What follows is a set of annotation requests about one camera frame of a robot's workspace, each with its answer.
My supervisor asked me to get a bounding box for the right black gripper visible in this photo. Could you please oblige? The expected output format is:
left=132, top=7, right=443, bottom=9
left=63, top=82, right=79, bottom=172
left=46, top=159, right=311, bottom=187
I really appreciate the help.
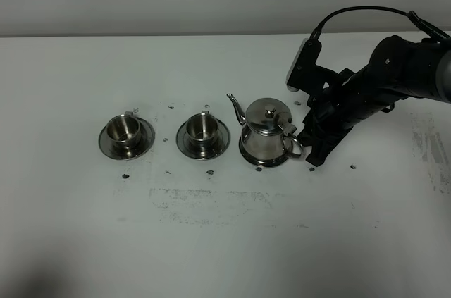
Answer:
left=297, top=66, right=398, bottom=167

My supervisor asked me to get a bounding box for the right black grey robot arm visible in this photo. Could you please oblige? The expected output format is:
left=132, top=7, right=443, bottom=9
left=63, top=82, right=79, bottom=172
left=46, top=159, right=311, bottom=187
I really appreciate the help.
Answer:
left=287, top=35, right=450, bottom=167

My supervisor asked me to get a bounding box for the stainless steel teapot saucer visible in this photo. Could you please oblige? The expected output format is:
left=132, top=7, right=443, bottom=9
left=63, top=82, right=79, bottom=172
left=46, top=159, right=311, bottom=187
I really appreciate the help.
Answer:
left=239, top=143, right=289, bottom=168

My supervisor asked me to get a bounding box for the middle stainless steel saucer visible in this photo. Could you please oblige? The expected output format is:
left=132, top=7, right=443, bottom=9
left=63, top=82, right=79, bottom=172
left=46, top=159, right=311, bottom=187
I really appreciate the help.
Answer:
left=176, top=120, right=230, bottom=160

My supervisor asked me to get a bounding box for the middle stainless steel teacup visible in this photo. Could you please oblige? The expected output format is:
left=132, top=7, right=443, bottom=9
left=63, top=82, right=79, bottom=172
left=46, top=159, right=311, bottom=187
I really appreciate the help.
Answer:
left=185, top=111, right=218, bottom=149

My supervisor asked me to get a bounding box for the stainless steel teacup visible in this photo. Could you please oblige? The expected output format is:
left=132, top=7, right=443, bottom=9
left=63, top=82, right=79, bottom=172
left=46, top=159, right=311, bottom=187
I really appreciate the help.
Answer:
left=185, top=111, right=218, bottom=149
left=106, top=111, right=142, bottom=148

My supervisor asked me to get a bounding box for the left stainless steel saucer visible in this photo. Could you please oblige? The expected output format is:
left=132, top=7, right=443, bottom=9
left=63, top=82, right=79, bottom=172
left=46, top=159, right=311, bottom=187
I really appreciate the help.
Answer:
left=98, top=117, right=155, bottom=160

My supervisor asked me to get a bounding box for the left stainless steel teacup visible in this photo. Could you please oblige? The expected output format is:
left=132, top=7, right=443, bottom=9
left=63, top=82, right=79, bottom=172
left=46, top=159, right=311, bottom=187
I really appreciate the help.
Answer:
left=106, top=111, right=142, bottom=148

